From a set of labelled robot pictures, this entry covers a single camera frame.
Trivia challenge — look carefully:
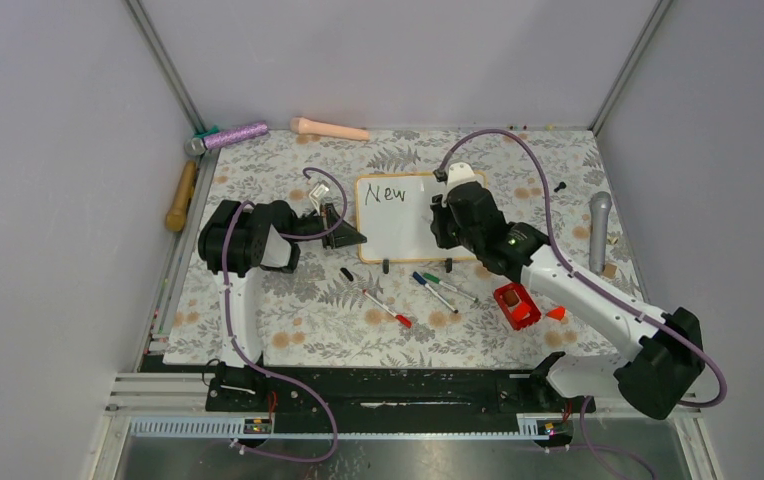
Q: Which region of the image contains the pink toy microphone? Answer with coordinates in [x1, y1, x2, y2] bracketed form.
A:
[290, 117, 370, 142]

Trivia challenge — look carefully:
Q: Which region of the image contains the floral patterned table mat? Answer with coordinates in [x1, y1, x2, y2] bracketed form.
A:
[163, 127, 655, 370]

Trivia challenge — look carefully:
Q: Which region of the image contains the blue capped marker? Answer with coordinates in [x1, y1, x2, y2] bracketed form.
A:
[412, 272, 459, 314]

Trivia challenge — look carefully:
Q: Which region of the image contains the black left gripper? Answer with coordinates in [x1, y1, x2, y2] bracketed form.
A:
[288, 203, 367, 249]

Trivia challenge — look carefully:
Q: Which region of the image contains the silver toy microphone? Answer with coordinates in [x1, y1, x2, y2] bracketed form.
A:
[589, 191, 613, 274]

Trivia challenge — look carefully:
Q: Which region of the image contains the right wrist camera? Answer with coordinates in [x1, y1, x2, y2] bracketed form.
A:
[433, 162, 479, 190]

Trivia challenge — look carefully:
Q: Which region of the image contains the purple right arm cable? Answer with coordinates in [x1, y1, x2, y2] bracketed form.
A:
[436, 129, 729, 408]

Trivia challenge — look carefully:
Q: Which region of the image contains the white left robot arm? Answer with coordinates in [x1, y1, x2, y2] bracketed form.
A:
[197, 200, 367, 368]

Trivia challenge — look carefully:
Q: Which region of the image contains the green capped marker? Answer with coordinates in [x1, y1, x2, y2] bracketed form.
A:
[422, 272, 479, 303]

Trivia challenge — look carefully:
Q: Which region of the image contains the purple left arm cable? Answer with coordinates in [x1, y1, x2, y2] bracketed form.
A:
[220, 167, 342, 465]

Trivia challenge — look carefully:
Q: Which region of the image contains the white slotted cable duct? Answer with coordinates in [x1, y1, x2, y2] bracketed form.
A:
[128, 414, 572, 441]

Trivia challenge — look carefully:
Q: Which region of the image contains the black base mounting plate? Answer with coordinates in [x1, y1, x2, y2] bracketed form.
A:
[138, 354, 597, 436]

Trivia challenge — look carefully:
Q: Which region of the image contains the yellow framed whiteboard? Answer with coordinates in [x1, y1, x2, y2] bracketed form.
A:
[354, 172, 475, 263]

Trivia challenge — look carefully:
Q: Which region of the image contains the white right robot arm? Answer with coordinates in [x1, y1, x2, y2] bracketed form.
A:
[430, 181, 708, 420]

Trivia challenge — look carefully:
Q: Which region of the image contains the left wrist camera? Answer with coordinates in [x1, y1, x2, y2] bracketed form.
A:
[308, 182, 330, 206]

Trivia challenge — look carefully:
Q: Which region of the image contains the black marker cap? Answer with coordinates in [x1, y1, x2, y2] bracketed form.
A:
[340, 268, 354, 282]

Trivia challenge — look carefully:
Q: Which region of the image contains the purple glitter toy microphone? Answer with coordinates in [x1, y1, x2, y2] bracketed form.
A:
[183, 122, 269, 157]

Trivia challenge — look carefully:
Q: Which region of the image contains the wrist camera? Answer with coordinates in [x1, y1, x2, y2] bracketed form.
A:
[433, 162, 479, 190]
[308, 182, 330, 206]

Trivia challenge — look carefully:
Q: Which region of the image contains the red capped marker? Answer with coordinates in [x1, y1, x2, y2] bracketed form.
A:
[362, 290, 412, 328]

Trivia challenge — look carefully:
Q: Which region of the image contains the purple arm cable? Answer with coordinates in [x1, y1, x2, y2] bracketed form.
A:
[220, 167, 342, 465]
[436, 129, 729, 408]

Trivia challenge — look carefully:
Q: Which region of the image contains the red plastic box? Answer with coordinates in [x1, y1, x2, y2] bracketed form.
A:
[493, 282, 542, 331]

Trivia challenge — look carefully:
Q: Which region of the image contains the orange triangular piece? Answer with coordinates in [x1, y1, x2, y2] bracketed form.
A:
[545, 306, 567, 322]

